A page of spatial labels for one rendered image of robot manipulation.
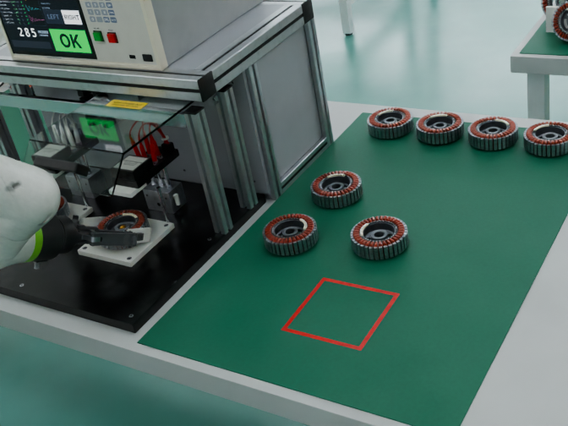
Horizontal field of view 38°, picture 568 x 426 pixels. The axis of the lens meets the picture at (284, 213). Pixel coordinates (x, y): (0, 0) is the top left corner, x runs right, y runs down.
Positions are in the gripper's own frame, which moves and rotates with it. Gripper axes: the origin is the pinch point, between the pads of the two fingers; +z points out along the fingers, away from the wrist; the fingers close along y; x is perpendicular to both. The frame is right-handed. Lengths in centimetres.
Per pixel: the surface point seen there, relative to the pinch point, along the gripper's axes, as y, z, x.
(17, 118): -85, 42, 17
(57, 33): -15.9, -7.8, 39.3
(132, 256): 6.6, -3.6, -4.3
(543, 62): 56, 99, 50
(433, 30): -62, 304, 82
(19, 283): -12.9, -15.3, -12.8
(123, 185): -0.7, -0.1, 9.3
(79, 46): -10.9, -6.4, 37.0
